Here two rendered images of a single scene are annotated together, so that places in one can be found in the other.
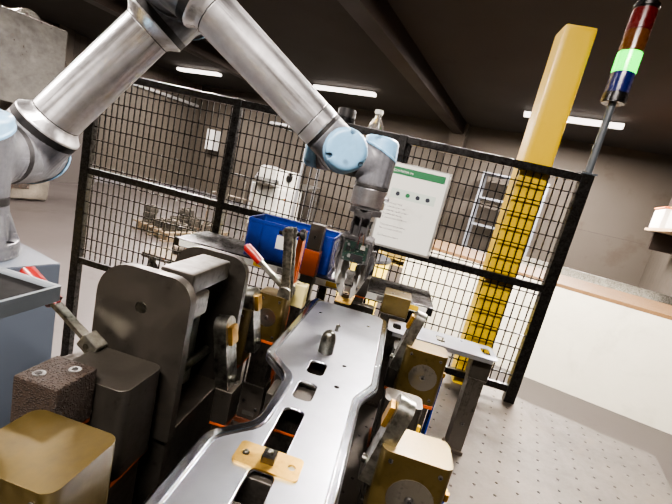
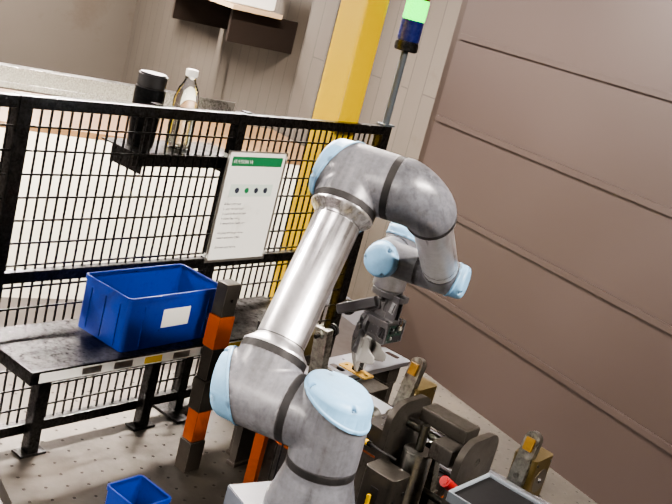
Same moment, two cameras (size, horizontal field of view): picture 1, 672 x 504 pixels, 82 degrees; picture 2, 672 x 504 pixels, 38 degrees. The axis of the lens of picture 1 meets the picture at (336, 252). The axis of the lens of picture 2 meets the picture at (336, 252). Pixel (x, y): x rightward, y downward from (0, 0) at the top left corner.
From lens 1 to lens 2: 1.96 m
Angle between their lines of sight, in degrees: 60
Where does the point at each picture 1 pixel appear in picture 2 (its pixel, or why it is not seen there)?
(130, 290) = (475, 456)
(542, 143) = (353, 97)
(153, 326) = (480, 469)
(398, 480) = (538, 473)
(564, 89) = (372, 36)
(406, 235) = (243, 239)
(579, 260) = (31, 23)
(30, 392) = not seen: outside the picture
